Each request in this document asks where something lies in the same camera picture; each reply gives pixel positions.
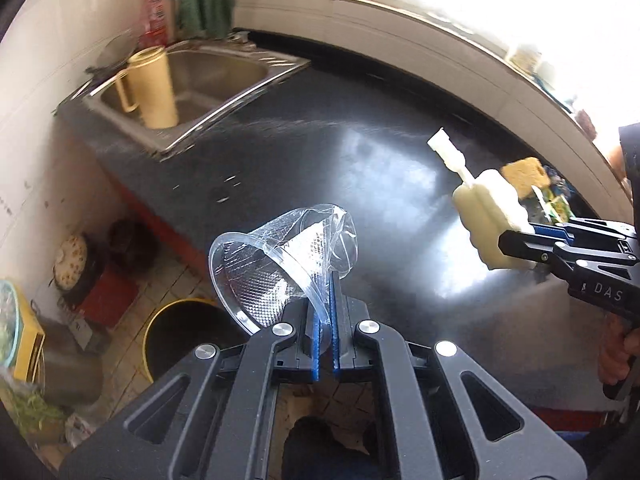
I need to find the cream plastic spray bottle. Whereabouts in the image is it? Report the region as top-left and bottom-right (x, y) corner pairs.
(427, 128), (535, 270)

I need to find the crushed clear plastic cup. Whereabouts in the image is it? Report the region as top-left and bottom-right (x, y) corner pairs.
(208, 204), (358, 335)

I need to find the yellow rimmed trash bin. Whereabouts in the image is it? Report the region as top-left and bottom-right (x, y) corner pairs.
(142, 298), (248, 382)

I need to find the person's right hand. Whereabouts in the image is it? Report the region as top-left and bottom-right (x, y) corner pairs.
(598, 313), (639, 386)

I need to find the yellow sponge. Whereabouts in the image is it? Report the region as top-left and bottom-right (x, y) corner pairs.
(500, 157), (551, 200)

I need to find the red box on floor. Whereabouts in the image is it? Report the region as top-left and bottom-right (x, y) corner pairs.
(79, 263), (139, 330)

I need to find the round patterned pot lid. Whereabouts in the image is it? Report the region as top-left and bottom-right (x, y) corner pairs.
(53, 235), (89, 292)

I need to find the stainless steel sink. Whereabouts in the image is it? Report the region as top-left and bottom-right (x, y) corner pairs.
(82, 40), (310, 157)

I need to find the yellow crate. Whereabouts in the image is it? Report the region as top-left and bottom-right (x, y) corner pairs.
(13, 304), (46, 382)

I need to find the beige plastic pitcher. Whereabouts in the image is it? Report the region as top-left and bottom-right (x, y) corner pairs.
(114, 46), (179, 129)

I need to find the green hanging towel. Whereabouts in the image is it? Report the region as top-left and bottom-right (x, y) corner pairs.
(176, 0), (235, 40)

